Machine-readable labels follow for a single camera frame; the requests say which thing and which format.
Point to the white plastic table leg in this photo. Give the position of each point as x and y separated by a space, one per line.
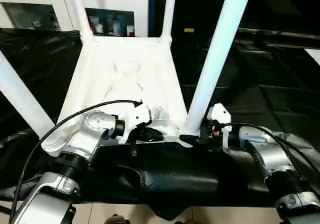
168 9
20 89
217 47
80 9

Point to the white flat board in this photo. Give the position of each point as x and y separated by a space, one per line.
313 55

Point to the grey rounded robot foot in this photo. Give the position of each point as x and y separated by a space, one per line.
116 219

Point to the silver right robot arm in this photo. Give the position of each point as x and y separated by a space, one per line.
270 151

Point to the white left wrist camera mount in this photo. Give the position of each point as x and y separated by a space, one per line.
140 114

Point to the small brass fitting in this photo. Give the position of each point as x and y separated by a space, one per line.
189 30

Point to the long black rod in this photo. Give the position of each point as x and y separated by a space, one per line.
280 34

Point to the black mat cover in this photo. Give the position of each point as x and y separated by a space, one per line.
275 96

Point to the white plastic table top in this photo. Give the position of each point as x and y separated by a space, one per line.
125 59

